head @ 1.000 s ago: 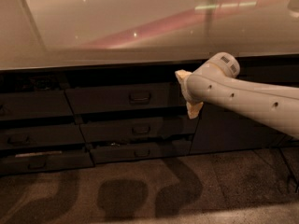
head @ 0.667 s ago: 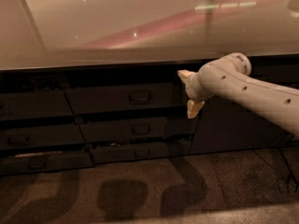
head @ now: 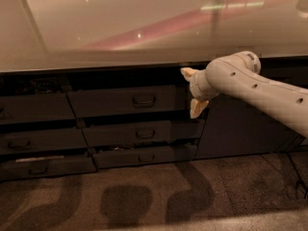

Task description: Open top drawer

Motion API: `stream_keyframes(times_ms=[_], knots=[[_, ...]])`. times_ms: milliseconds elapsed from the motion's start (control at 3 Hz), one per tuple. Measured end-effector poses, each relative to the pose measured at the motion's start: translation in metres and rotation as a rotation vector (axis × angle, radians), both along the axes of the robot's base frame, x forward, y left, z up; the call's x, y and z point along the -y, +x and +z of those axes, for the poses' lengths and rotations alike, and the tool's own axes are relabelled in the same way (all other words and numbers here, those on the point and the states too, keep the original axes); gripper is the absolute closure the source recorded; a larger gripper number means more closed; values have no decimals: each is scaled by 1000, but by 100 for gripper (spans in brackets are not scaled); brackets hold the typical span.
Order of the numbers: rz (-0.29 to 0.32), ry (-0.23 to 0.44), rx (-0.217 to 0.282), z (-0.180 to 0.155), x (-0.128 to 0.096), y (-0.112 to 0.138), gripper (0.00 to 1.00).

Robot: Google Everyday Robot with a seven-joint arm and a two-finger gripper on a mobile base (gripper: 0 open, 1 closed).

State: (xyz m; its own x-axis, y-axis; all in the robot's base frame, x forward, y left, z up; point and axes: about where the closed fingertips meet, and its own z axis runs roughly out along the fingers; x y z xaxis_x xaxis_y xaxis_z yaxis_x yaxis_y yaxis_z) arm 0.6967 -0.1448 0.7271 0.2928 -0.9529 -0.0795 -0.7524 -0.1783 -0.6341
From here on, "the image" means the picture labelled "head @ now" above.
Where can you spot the dark grey drawer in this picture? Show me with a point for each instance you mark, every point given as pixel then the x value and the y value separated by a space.
pixel 43 140
pixel 66 165
pixel 111 102
pixel 34 108
pixel 143 132
pixel 145 156

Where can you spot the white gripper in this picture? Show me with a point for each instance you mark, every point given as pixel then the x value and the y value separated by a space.
pixel 194 87

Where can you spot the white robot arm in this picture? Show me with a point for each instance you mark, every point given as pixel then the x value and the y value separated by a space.
pixel 238 75

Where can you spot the dark grey cabinet door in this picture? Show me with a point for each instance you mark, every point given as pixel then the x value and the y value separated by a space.
pixel 233 127

